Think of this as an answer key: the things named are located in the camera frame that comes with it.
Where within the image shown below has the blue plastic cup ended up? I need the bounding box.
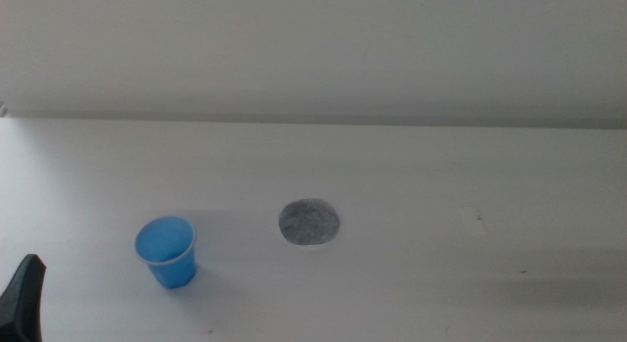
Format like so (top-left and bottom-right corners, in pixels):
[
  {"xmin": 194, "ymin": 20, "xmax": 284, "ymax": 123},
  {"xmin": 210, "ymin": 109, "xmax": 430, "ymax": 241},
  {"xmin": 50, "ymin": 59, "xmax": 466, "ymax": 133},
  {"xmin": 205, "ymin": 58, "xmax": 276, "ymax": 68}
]
[{"xmin": 134, "ymin": 216, "xmax": 198, "ymax": 290}]

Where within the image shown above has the round grey felt cup mat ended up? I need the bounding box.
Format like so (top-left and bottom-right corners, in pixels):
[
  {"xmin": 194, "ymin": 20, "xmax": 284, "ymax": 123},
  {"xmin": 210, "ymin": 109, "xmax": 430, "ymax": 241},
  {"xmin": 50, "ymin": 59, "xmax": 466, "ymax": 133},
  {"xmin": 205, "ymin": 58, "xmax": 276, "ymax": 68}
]
[{"xmin": 277, "ymin": 198, "xmax": 342, "ymax": 247}]

